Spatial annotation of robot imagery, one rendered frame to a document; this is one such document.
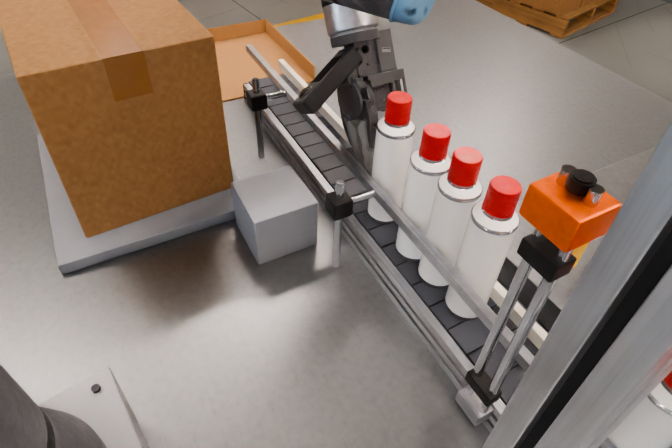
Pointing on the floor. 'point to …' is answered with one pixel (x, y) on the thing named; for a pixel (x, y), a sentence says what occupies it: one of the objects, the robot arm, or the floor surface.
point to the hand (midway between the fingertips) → (367, 169)
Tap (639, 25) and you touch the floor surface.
